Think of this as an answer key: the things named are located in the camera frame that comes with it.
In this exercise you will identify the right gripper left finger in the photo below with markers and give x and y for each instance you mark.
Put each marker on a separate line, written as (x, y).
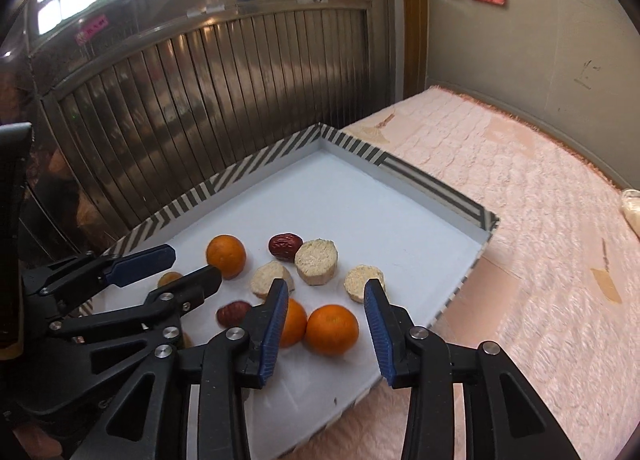
(148, 418)

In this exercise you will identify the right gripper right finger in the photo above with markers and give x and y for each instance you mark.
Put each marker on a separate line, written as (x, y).
(504, 416)

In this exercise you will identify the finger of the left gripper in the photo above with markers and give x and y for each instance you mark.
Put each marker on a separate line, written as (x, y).
(67, 284)
(109, 337)

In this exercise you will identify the large orange tangerine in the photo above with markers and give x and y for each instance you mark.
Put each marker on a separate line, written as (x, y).
(227, 254)

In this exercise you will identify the red jujube date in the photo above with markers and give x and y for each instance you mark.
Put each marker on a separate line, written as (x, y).
(285, 246)

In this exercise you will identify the cream corn cob chunk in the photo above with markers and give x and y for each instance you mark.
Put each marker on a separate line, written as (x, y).
(316, 261)

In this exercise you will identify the brown longan fruit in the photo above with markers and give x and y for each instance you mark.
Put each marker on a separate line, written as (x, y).
(168, 278)

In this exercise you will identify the small red jujube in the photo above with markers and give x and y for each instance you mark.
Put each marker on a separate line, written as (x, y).
(232, 314)

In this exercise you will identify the cream cob chunk near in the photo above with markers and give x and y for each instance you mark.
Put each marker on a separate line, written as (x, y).
(263, 278)

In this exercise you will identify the small orange tangerine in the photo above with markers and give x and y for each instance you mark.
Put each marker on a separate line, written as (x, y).
(294, 328)

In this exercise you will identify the pink quilted bedspread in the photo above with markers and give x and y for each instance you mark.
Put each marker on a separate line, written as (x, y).
(558, 286)

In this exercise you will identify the white tray striped rim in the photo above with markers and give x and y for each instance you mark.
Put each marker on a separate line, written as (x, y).
(378, 210)

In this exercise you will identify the cream cob chunk far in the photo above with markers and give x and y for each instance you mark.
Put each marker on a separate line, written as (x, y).
(356, 279)

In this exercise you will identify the white wrapped pillow roll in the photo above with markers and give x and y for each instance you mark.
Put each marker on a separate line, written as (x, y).
(630, 208)

